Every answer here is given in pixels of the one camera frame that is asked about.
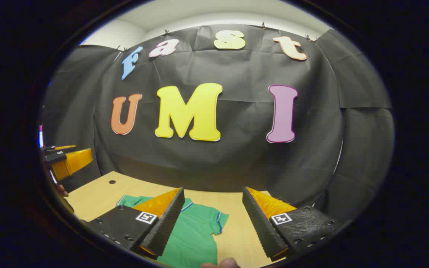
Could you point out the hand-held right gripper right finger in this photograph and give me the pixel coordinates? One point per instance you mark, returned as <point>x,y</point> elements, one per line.
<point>261,227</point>

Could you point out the row of backdrop clips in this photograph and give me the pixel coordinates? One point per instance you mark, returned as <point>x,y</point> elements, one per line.
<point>263,25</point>

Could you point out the black backdrop cloth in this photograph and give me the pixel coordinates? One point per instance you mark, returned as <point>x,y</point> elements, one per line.
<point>237,156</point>

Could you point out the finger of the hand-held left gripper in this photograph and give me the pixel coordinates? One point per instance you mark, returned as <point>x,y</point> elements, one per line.
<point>56,157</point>
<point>50,150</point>

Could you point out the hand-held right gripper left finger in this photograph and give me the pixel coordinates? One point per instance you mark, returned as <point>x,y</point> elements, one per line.
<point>168,223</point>

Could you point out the green T-shirt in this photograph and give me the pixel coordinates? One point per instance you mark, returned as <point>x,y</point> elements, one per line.
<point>196,238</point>

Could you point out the bright coloured strip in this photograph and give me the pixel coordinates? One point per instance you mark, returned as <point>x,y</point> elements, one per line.
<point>41,137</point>

